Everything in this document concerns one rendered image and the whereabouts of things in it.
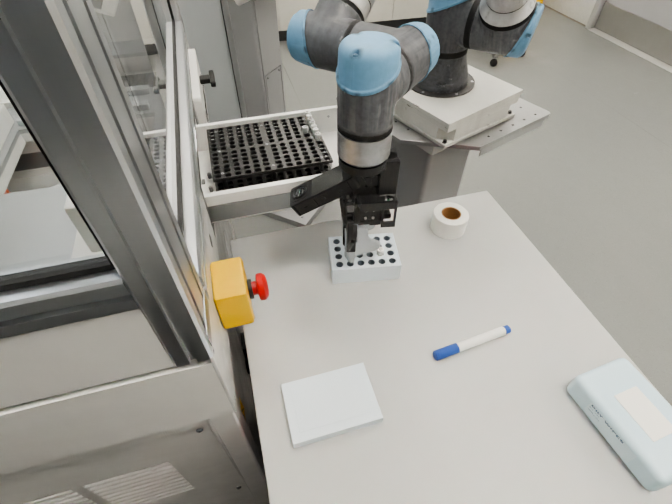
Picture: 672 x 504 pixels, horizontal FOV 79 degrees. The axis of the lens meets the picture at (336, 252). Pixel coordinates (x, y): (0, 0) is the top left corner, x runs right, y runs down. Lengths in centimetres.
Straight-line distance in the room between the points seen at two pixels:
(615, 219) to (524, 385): 178
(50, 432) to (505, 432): 56
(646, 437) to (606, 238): 165
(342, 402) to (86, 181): 44
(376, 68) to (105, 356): 41
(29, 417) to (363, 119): 49
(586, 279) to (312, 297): 149
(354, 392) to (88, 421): 33
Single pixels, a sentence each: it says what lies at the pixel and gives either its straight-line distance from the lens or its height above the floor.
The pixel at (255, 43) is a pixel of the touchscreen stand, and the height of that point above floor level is 75.
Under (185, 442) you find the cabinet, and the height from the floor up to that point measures 72.
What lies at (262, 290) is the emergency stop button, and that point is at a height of 89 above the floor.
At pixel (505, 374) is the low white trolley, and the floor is 76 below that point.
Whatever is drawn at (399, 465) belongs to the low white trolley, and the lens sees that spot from 61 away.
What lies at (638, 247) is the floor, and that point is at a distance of 231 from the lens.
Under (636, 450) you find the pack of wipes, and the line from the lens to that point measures 68.
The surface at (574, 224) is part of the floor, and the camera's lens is 227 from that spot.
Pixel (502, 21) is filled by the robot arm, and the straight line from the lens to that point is 107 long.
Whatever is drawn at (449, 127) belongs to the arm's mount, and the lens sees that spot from 108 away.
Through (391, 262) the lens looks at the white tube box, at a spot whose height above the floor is 79.
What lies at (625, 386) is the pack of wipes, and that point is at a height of 80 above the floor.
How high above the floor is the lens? 134
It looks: 47 degrees down
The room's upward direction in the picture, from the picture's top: straight up
